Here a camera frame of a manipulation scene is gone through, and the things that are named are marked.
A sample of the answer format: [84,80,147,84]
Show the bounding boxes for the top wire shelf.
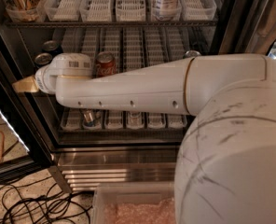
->
[4,20,217,28]

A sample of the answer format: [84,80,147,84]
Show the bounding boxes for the black floor cables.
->
[0,175,93,224]

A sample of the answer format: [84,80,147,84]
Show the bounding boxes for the silver can lower shelf front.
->
[81,109,96,127]

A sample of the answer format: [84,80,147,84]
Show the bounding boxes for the white bottle top shelf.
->
[153,0,178,21]

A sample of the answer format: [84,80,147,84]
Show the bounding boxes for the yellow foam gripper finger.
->
[12,76,39,93]

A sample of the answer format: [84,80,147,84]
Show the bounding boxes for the left clear plastic bin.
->
[91,182,175,224]

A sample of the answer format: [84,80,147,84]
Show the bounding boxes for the open fridge door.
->
[0,31,53,189]

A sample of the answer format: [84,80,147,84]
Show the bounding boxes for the blue pepsi can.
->
[42,40,63,57]
[34,52,53,68]

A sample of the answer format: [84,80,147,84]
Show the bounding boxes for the green soda can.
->
[183,50,201,58]

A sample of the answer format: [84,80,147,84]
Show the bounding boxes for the stainless fridge base grille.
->
[48,147,178,193]

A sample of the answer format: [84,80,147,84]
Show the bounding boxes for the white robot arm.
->
[13,53,276,224]

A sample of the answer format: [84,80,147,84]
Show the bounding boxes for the red coca-cola can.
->
[96,51,116,77]

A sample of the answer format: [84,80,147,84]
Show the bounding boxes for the closed glass fridge door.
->
[210,0,276,55]

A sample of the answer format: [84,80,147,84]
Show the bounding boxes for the clear water bottle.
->
[128,112,143,128]

